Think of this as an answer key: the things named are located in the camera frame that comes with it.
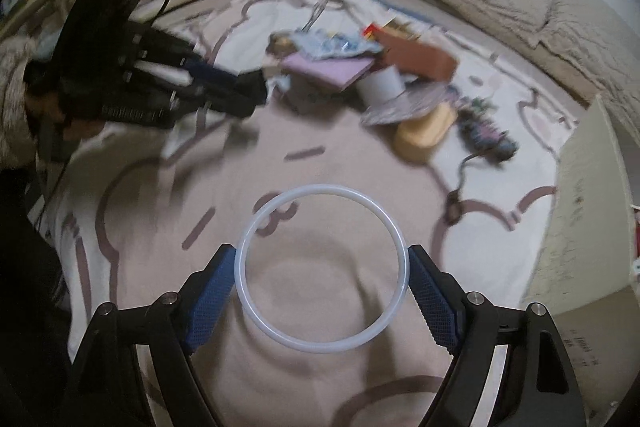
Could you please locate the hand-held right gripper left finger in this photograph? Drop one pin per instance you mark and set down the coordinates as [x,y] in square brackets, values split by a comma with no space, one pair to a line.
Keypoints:
[210,302]

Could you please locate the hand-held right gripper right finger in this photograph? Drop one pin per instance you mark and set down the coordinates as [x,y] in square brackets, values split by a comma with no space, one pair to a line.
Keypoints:
[435,302]

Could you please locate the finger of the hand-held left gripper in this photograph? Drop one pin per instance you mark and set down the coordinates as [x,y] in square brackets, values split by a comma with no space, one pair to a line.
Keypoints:
[225,101]
[210,69]

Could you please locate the white shoe box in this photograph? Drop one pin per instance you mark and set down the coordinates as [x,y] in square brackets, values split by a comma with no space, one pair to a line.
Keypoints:
[585,232]

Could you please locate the person's left hand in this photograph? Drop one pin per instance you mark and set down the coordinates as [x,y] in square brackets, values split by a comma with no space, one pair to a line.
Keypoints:
[42,107]

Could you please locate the small pale blue packet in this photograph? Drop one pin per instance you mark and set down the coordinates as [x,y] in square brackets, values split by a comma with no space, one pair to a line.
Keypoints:
[280,84]

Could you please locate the purple notebook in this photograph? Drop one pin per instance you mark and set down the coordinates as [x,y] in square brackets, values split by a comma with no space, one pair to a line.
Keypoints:
[330,71]

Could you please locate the printed blanket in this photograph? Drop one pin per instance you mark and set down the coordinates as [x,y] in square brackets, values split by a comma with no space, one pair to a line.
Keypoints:
[150,187]

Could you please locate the metal scissors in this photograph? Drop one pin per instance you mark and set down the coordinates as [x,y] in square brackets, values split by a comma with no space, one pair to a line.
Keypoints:
[315,14]

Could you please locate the blue wet wipe packet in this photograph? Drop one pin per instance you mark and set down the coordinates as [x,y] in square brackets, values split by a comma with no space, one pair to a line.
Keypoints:
[330,43]

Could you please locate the white round jar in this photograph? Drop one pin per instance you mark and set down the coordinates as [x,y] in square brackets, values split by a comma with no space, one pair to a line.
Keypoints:
[381,84]

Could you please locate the red packet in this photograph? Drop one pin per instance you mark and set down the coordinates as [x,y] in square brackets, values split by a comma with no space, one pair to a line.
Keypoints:
[370,32]

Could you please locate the clear round container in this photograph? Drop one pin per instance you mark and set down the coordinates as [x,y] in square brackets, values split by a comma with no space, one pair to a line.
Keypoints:
[410,107]

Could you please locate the gold foil packet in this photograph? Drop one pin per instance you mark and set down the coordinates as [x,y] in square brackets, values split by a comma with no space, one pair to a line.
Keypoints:
[395,20]

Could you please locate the brown leather wallet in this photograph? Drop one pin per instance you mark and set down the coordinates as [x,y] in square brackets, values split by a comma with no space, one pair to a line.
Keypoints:
[417,57]

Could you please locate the beige textured cushion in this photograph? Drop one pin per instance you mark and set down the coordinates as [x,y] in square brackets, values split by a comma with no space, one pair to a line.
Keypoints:
[565,72]

